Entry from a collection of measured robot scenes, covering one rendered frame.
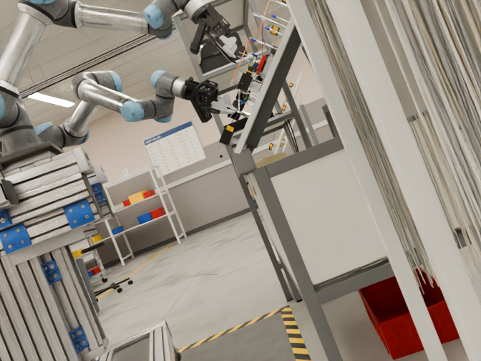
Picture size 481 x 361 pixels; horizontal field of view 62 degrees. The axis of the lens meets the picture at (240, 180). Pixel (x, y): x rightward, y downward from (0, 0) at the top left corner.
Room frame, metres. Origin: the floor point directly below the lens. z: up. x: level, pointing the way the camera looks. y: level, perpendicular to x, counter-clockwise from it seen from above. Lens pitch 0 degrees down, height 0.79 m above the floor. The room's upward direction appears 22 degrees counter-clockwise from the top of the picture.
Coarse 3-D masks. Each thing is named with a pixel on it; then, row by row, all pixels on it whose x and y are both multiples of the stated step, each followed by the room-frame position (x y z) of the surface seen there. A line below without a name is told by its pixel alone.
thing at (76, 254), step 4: (92, 240) 6.80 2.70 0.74; (92, 244) 6.78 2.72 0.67; (72, 252) 6.32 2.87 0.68; (76, 252) 6.32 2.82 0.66; (88, 252) 6.50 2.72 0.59; (92, 252) 6.64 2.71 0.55; (76, 256) 6.32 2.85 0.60; (80, 256) 6.22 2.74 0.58; (84, 256) 6.34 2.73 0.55; (100, 260) 6.79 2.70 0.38; (92, 268) 6.82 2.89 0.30; (96, 268) 6.65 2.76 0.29; (88, 272) 6.41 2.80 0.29; (92, 272) 6.55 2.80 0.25; (96, 272) 6.59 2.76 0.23; (92, 280) 6.29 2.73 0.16; (104, 280) 6.73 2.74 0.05
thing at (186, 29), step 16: (208, 0) 2.39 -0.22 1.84; (224, 0) 2.40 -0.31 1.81; (240, 0) 2.54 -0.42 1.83; (176, 16) 2.40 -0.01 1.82; (224, 16) 2.69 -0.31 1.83; (240, 16) 2.80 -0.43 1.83; (256, 16) 2.40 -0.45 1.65; (192, 32) 2.74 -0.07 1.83; (256, 48) 2.95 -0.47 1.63; (240, 64) 2.40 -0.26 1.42; (224, 80) 2.71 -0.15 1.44; (288, 96) 2.40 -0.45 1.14; (288, 112) 2.44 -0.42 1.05; (224, 128) 2.40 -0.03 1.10; (272, 128) 2.94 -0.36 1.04; (304, 128) 2.40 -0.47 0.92; (304, 144) 2.43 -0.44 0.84; (240, 176) 2.40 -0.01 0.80; (256, 224) 2.40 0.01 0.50; (272, 256) 2.40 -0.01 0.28
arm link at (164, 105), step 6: (156, 96) 1.56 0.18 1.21; (156, 102) 1.53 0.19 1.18; (162, 102) 1.55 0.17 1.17; (168, 102) 1.56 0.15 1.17; (156, 108) 1.52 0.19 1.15; (162, 108) 1.55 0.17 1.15; (168, 108) 1.57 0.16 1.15; (156, 114) 1.53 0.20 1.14; (162, 114) 1.56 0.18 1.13; (168, 114) 1.58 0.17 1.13; (156, 120) 1.59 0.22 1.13; (162, 120) 1.59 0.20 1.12; (168, 120) 1.60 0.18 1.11
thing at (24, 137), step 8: (16, 128) 1.44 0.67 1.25; (24, 128) 1.45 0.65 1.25; (32, 128) 1.49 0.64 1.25; (0, 136) 1.45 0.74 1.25; (8, 136) 1.43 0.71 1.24; (16, 136) 1.43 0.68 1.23; (24, 136) 1.44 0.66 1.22; (32, 136) 1.46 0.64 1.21; (8, 144) 1.42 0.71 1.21; (16, 144) 1.42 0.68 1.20; (24, 144) 1.43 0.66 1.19; (32, 144) 1.44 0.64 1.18; (8, 152) 1.42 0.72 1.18
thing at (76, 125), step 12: (96, 72) 1.74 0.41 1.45; (108, 72) 1.78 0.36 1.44; (108, 84) 1.75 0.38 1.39; (120, 84) 1.81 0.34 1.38; (84, 108) 1.87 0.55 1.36; (96, 108) 1.87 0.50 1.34; (72, 120) 1.96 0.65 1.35; (84, 120) 1.93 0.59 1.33; (72, 132) 1.99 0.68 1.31; (84, 132) 2.03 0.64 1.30; (72, 144) 2.05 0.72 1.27
